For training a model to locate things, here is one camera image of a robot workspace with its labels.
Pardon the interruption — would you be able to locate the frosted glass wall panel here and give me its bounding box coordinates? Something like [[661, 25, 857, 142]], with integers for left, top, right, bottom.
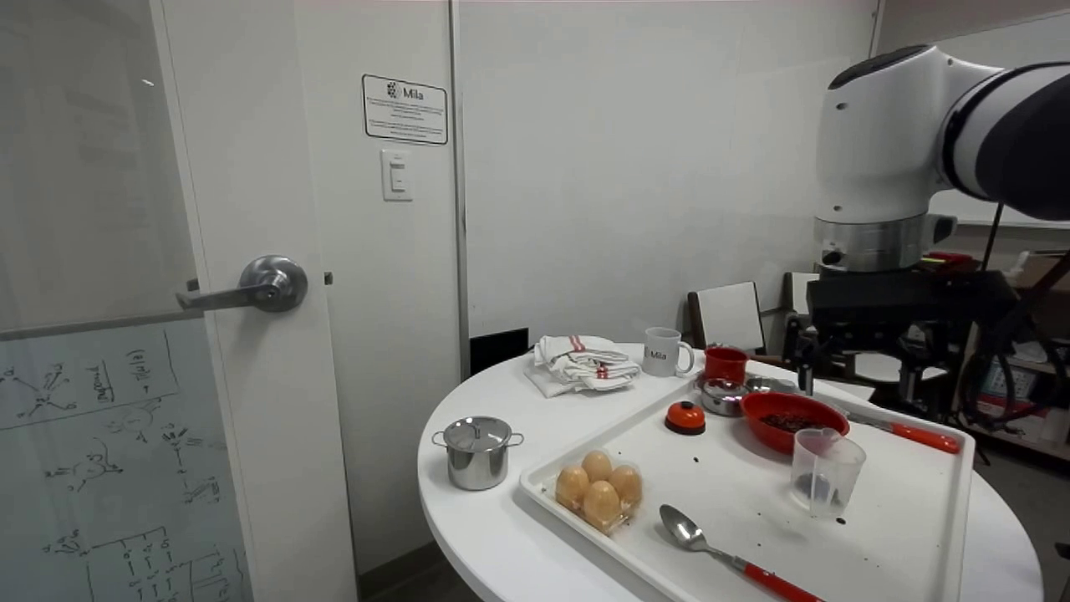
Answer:
[[0, 0, 253, 602]]

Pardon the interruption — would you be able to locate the clear plastic egg pack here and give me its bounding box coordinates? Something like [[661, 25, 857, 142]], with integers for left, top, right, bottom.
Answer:
[[551, 444, 650, 537]]

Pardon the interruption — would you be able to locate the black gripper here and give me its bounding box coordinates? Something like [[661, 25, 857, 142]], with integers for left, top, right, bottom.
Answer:
[[782, 313, 934, 409]]

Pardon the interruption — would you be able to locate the white chair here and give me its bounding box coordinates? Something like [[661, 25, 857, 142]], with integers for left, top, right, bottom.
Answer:
[[692, 276, 770, 353], [785, 268, 911, 389]]

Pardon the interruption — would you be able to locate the red bowl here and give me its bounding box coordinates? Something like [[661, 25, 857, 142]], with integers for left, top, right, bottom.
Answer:
[[739, 389, 852, 459]]

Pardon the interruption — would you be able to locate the white cloth red print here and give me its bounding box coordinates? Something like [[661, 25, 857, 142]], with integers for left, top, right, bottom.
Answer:
[[524, 332, 646, 401]]

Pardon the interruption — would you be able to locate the small steel pot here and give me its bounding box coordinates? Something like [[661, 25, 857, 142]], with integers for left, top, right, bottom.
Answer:
[[432, 414, 529, 493]]

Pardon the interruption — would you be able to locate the white wall sign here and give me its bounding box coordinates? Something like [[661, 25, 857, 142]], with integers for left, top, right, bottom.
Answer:
[[358, 69, 453, 147]]

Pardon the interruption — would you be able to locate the metal spoon red handle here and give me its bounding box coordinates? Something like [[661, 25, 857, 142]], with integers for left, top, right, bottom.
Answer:
[[657, 500, 823, 602]]

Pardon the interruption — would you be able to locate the silver door lever handle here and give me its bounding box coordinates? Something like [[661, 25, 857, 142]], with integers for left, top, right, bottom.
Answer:
[[175, 254, 310, 316]]

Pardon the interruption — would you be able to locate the grey wall joint strip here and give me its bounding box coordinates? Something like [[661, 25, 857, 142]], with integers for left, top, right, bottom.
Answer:
[[446, 0, 476, 380]]

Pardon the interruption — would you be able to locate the thin black pole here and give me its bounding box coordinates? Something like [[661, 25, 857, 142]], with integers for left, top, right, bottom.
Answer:
[[980, 201, 1006, 270]]

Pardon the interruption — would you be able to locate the white light switch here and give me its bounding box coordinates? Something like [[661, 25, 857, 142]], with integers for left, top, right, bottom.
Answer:
[[379, 147, 414, 205]]

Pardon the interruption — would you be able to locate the colourless plastic cup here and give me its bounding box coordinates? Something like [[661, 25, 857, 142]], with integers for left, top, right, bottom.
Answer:
[[788, 423, 871, 521]]

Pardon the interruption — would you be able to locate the white door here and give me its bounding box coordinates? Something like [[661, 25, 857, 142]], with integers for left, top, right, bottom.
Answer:
[[146, 0, 363, 602]]

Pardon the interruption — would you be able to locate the red flat tray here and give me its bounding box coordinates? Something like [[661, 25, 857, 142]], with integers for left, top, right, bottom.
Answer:
[[924, 250, 983, 275]]

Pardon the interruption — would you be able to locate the small red cup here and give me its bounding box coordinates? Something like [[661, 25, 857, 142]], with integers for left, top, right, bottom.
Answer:
[[702, 344, 754, 389]]

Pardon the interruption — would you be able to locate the white mug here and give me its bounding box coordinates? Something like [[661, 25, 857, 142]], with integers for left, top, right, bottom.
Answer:
[[639, 324, 697, 380]]

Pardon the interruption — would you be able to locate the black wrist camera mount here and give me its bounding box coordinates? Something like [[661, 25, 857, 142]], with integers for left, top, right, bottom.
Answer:
[[802, 264, 1020, 334]]

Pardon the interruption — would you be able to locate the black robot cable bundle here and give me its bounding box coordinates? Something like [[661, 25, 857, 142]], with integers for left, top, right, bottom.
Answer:
[[948, 288, 1068, 429]]

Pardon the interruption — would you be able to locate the brown egg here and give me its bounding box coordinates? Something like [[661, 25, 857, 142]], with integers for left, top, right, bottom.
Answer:
[[579, 449, 619, 483], [604, 462, 646, 513], [579, 479, 626, 533], [551, 465, 591, 513]]

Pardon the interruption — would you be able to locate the white plastic tray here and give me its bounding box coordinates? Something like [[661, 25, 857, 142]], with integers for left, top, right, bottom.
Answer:
[[513, 361, 980, 602]]

